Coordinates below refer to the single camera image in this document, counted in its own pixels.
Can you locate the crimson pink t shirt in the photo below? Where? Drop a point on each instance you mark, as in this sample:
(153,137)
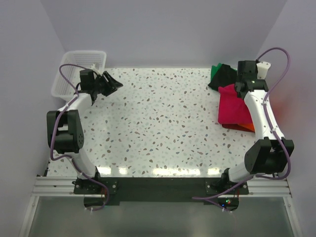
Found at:
(232,110)

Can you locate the folded green t shirt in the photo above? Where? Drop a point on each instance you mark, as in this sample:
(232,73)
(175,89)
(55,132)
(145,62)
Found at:
(216,73)

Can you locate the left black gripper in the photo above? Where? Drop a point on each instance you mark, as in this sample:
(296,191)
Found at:
(109,90)

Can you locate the folded orange t shirt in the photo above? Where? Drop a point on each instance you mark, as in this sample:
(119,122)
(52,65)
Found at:
(248,126)

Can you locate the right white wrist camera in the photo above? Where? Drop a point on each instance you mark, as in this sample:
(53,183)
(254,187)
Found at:
(263,68)

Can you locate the folded black t shirt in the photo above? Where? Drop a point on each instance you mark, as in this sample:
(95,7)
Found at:
(229,76)

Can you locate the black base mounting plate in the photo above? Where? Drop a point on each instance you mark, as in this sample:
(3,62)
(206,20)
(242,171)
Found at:
(115,190)

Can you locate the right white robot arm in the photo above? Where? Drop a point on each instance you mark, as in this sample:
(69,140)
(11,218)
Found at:
(270,154)

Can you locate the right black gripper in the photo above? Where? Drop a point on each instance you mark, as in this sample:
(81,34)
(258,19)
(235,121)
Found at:
(258,78)

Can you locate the aluminium frame rail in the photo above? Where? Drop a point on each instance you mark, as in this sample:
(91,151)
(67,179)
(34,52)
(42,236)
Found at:
(63,187)

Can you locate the folded dark red t shirt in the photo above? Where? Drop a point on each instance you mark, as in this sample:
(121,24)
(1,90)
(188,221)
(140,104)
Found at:
(234,127)

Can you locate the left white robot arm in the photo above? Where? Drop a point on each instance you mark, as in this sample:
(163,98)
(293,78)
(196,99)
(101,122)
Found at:
(65,135)

